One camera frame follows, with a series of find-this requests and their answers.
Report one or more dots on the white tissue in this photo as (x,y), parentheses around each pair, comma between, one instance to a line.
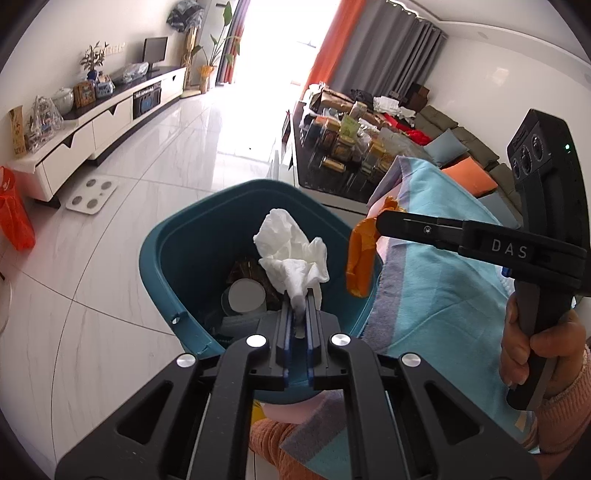
(291,258)

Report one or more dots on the white tv cabinet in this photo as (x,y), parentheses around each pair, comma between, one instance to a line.
(111,115)

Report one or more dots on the blue and white pot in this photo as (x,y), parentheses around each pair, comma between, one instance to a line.
(105,87)

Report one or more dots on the orange cushion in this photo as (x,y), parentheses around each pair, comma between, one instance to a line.
(471,177)

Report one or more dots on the teal plastic bin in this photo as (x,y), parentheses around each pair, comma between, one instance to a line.
(194,240)

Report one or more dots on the orange peel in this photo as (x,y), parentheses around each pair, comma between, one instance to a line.
(362,258)

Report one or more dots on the glass ship ornament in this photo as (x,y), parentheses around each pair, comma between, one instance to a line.
(44,124)

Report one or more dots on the blue vase with branches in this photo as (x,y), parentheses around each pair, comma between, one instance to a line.
(93,60)

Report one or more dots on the cloth covered standing fan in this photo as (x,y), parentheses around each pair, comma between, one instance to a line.
(184,14)

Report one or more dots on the person's right forearm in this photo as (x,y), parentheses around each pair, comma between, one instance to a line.
(568,420)

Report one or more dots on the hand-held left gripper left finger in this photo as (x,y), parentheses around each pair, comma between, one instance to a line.
(284,341)

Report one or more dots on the small picture frame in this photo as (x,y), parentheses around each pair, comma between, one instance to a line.
(85,94)

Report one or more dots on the large blue cushion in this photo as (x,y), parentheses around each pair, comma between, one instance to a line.
(505,207)

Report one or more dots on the orange plastic bag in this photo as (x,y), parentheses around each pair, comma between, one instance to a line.
(16,212)

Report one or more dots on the person's right hand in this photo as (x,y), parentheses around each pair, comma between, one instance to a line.
(561,337)

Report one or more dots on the white clothes pile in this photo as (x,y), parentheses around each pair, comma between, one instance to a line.
(392,105)

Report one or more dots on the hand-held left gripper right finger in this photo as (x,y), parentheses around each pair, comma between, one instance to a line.
(316,332)

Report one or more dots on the white bathroom scale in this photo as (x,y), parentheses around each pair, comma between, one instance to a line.
(92,196)

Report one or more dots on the brown box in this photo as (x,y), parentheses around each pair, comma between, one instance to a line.
(418,94)

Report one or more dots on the tall leafy floor plant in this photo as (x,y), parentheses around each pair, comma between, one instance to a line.
(217,46)

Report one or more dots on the grey and orange curtain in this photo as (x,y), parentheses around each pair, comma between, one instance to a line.
(235,41)

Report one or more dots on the white plastic cup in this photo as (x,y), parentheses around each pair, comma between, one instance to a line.
(244,297)

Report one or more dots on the clear plastic bag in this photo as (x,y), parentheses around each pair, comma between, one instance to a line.
(130,73)

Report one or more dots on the cluttered coffee table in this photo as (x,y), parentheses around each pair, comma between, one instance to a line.
(341,143)

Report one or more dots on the brown sectional sofa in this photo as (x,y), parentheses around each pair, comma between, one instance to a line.
(461,129)

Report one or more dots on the red cloth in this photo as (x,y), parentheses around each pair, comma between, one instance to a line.
(411,131)

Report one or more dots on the black monitor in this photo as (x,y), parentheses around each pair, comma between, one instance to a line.
(154,50)

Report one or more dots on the tall yellow box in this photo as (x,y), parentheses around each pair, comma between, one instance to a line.
(17,131)

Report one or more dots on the white ceramic jar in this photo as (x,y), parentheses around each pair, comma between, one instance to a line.
(62,101)

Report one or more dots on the small blue cushion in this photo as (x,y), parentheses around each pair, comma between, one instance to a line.
(445,146)

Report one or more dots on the teal printed blanket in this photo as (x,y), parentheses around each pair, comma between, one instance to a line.
(434,286)

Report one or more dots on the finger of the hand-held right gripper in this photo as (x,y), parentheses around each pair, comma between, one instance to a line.
(415,226)

